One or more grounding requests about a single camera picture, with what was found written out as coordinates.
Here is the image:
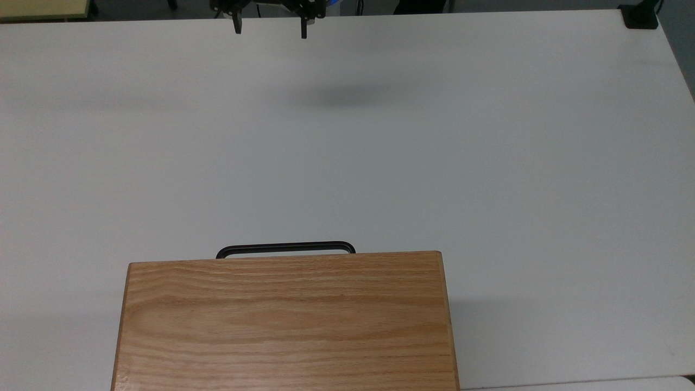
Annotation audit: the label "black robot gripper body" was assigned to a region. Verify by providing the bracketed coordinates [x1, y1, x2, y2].
[210, 0, 327, 20]

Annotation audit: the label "black metal drawer handle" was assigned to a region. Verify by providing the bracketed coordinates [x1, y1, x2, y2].
[216, 241, 357, 260]

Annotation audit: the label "oak wooden drawer cabinet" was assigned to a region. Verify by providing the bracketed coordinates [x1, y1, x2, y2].
[111, 250, 461, 391]

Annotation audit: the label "black table clamp mount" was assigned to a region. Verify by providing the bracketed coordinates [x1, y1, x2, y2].
[618, 0, 664, 30]

